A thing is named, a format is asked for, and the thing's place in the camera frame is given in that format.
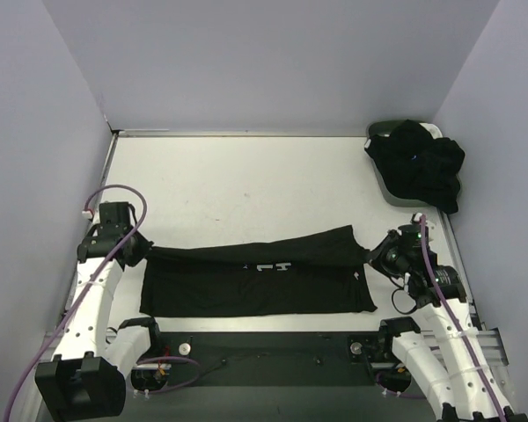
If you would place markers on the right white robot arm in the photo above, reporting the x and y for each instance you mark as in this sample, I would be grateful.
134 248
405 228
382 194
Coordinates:
456 380

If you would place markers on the white t shirt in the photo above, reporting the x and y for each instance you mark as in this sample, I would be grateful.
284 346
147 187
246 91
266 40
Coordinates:
434 131

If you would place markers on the black printed t shirt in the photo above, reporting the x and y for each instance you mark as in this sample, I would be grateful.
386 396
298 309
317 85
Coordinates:
322 273

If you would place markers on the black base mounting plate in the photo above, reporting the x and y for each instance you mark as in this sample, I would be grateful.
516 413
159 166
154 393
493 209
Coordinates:
272 359

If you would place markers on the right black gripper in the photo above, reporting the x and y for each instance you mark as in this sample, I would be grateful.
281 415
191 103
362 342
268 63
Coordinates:
379 251

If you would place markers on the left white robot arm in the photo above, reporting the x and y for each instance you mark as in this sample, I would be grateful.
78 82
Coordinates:
85 377

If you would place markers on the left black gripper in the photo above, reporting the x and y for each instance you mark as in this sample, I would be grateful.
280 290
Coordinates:
137 243

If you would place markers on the black t shirt pile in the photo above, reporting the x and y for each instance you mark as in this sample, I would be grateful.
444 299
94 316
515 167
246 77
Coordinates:
415 166

